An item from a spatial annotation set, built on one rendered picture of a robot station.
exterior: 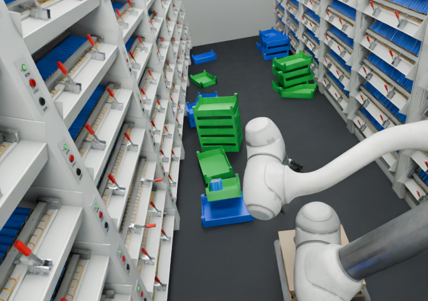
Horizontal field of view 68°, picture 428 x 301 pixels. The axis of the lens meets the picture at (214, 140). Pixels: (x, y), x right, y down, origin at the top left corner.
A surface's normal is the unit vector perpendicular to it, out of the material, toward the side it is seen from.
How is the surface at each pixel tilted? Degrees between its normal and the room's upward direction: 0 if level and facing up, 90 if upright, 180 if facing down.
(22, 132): 90
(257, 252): 0
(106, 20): 90
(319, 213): 6
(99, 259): 21
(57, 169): 90
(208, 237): 0
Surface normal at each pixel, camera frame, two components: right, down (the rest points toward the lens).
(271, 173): -0.15, -0.66
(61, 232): 0.21, -0.82
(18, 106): 0.04, 0.55
